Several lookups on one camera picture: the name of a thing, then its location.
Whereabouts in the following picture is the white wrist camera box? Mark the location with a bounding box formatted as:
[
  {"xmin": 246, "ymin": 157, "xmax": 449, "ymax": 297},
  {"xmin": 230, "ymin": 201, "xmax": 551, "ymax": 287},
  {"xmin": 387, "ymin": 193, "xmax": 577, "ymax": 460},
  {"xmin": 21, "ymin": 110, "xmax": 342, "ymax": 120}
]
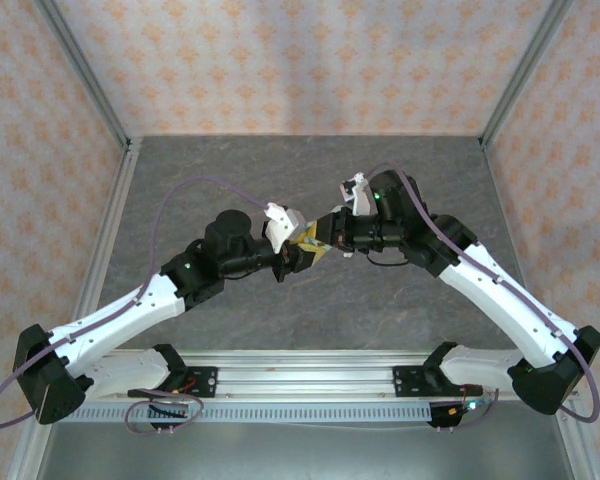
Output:
[
  {"xmin": 262, "ymin": 201, "xmax": 306, "ymax": 254},
  {"xmin": 337, "ymin": 171, "xmax": 376, "ymax": 217}
]

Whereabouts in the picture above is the aluminium frame post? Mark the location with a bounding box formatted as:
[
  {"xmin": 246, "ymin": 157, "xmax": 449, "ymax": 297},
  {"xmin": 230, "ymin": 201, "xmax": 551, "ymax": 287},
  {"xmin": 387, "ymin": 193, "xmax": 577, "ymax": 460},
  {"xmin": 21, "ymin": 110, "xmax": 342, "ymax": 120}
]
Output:
[
  {"xmin": 479, "ymin": 0, "xmax": 576, "ymax": 151},
  {"xmin": 34, "ymin": 0, "xmax": 132, "ymax": 151}
]

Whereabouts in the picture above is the slotted grey cable duct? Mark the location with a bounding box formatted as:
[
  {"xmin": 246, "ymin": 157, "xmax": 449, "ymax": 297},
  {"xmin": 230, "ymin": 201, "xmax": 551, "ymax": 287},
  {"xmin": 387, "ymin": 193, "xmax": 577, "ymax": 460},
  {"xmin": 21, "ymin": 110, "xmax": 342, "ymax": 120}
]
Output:
[{"xmin": 74, "ymin": 403, "xmax": 434, "ymax": 424}]

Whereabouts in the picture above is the aluminium table side rail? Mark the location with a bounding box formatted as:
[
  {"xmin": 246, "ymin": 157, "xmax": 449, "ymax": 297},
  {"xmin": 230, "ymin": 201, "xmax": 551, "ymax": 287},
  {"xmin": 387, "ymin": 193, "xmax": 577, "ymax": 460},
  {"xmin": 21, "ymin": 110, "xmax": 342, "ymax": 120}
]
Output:
[
  {"xmin": 479, "ymin": 142, "xmax": 551, "ymax": 361},
  {"xmin": 59, "ymin": 137, "xmax": 144, "ymax": 362}
]

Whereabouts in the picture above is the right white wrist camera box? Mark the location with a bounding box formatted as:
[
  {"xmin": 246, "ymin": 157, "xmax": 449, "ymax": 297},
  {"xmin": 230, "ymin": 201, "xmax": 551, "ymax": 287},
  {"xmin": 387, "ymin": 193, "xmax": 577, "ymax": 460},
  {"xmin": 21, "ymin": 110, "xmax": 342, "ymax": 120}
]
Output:
[{"xmin": 337, "ymin": 171, "xmax": 376, "ymax": 217}]

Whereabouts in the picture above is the grey metal lower shelf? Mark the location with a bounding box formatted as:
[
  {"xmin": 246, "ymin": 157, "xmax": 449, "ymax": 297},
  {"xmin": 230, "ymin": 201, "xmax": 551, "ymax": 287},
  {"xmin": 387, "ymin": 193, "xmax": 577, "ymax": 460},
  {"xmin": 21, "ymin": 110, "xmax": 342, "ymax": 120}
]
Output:
[{"xmin": 37, "ymin": 422, "xmax": 576, "ymax": 480}]

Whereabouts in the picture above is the black cable bracket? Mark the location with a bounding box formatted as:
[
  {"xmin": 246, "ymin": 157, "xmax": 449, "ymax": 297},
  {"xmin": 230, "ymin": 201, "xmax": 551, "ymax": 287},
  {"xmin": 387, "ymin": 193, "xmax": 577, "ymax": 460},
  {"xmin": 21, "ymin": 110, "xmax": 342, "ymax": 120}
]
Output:
[
  {"xmin": 148, "ymin": 399, "xmax": 190, "ymax": 433},
  {"xmin": 427, "ymin": 398, "xmax": 484, "ymax": 432}
]

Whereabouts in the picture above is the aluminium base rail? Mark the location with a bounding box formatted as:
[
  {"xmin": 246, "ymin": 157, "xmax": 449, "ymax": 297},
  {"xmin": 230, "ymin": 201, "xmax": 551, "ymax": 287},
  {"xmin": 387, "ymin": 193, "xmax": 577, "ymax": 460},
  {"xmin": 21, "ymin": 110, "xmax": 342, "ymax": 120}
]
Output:
[{"xmin": 79, "ymin": 349, "xmax": 580, "ymax": 401}]

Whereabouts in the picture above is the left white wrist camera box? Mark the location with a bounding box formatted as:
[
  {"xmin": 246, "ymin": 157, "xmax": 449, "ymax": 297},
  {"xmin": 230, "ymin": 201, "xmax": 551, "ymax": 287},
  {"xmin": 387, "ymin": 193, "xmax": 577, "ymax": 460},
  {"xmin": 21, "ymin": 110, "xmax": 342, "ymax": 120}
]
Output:
[{"xmin": 262, "ymin": 201, "xmax": 306, "ymax": 254}]

